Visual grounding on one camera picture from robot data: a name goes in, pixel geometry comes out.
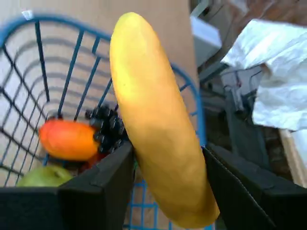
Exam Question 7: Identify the black toy grapes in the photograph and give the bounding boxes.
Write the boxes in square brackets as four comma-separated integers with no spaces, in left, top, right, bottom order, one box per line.
[85,104,131,155]

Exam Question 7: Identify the toy orange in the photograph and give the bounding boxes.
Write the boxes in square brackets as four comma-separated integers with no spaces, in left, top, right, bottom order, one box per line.
[38,119,101,161]

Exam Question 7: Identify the light grey box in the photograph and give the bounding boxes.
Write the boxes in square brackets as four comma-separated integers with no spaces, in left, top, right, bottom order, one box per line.
[190,15,223,68]

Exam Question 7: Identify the pale wooden board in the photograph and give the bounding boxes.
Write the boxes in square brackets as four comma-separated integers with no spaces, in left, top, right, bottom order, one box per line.
[279,129,307,189]

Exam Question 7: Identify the blue wire basket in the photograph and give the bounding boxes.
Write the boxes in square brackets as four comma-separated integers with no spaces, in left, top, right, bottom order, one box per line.
[0,10,216,230]

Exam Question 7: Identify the round green toy fruit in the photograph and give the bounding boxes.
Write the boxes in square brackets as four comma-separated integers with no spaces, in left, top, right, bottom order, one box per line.
[16,165,74,188]

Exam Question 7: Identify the yellow toy banana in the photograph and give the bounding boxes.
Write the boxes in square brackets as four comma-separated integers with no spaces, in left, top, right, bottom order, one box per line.
[109,11,221,230]

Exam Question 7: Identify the crumpled white cloth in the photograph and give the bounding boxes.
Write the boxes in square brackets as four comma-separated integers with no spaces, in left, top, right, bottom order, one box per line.
[220,18,307,132]

